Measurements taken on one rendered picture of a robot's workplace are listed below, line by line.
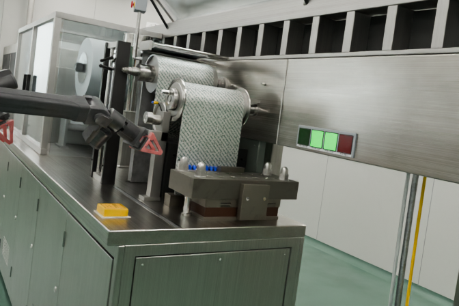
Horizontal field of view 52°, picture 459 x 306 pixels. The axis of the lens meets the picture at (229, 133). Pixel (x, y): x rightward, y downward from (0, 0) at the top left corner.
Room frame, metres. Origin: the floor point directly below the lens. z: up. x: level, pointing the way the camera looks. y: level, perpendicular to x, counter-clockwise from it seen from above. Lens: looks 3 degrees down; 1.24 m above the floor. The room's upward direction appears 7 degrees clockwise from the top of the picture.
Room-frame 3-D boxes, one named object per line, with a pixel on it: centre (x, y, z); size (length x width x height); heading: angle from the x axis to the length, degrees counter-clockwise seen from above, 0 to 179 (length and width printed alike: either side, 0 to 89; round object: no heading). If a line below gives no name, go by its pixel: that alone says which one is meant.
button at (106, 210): (1.34, 0.30, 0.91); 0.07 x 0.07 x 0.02; 32
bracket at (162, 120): (1.61, 0.25, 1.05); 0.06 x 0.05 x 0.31; 122
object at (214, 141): (1.61, 0.06, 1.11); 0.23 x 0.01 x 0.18; 122
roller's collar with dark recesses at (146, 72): (1.80, 0.35, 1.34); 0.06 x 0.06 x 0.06; 32
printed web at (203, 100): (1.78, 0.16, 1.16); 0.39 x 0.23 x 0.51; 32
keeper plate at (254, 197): (1.46, -0.10, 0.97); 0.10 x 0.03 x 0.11; 122
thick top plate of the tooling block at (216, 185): (1.53, -0.04, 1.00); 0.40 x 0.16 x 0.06; 122
